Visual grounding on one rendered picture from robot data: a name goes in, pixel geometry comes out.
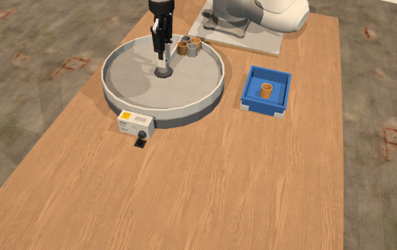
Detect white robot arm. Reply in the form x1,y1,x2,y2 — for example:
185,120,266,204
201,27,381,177
201,0,309,39

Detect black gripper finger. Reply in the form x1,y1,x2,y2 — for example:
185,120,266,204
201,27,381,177
150,18,168,68
165,11,173,61

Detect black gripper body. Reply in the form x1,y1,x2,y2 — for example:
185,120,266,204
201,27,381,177
148,0,175,28

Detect blue square tray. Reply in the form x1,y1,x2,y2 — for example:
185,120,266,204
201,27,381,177
240,65,291,119

